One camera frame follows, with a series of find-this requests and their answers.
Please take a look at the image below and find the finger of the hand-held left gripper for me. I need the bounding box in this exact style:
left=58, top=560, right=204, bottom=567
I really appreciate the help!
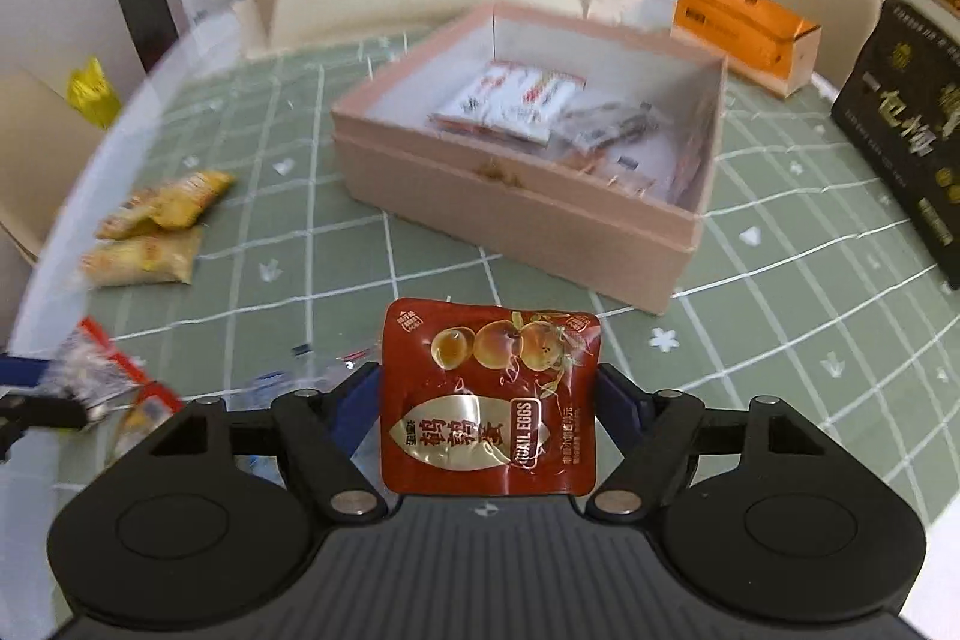
left=0, top=395, right=88, bottom=461
left=0, top=351, right=65, bottom=390

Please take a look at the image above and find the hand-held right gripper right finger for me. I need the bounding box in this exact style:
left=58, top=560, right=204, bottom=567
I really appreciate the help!
left=585, top=362, right=815, bottom=522

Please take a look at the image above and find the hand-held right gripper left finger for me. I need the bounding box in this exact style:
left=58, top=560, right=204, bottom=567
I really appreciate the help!
left=150, top=361, right=391, bottom=525

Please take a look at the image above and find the clear red snack packet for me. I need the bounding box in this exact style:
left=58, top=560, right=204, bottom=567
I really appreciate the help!
left=60, top=317, right=182, bottom=432

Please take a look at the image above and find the red quail egg packet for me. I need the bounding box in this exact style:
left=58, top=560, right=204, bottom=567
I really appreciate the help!
left=381, top=297, right=605, bottom=497

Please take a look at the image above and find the pink cardboard box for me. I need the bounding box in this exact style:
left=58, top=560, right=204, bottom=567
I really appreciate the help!
left=331, top=1, right=730, bottom=316

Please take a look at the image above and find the clear brown snack packet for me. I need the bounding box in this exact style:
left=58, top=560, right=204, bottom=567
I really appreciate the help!
left=551, top=100, right=662, bottom=163

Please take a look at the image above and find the red white snack packet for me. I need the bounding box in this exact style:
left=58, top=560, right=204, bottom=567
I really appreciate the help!
left=430, top=60, right=588, bottom=143

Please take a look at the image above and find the green checked tablecloth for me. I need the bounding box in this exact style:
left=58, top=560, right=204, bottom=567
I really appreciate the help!
left=0, top=21, right=960, bottom=581

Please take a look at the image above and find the yellow snack packet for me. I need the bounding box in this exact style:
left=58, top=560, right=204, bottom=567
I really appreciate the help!
left=81, top=226, right=205, bottom=287
left=96, top=170, right=236, bottom=240

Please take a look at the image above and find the yellow plastic bag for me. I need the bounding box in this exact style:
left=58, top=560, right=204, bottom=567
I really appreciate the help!
left=66, top=56, right=123, bottom=128

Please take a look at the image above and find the orange cardboard box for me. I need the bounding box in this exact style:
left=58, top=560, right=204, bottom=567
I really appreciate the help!
left=670, top=0, right=821, bottom=100

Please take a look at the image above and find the large black snack bag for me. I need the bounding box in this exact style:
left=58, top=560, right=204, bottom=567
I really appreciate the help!
left=831, top=0, right=960, bottom=290

